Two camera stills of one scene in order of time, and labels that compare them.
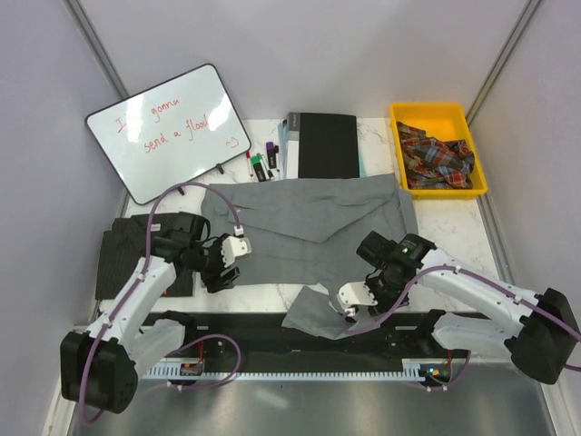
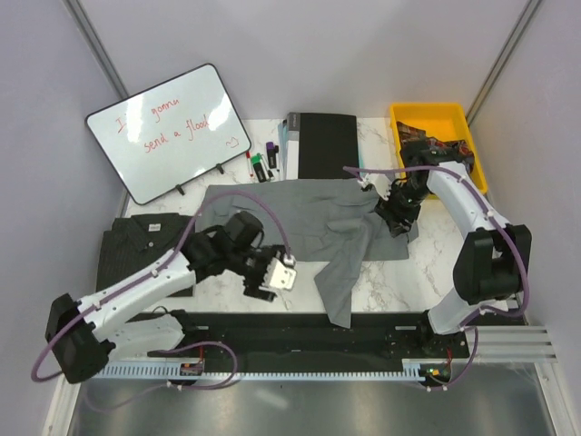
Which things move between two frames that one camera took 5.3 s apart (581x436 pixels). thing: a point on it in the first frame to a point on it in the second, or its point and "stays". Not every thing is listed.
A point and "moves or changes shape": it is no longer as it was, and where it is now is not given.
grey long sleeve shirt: (306, 233) moves or changes shape
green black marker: (260, 166) stays
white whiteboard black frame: (170, 133) stays
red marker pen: (248, 156) stays
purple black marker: (271, 150) stays
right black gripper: (383, 305) to (394, 216)
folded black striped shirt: (119, 248) stays
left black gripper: (214, 282) to (251, 286)
